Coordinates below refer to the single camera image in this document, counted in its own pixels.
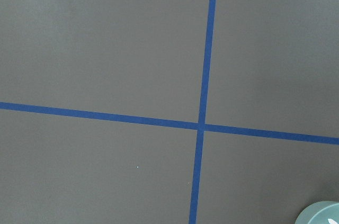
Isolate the mint green ceramic bowl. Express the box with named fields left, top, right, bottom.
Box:
left=295, top=201, right=339, bottom=224

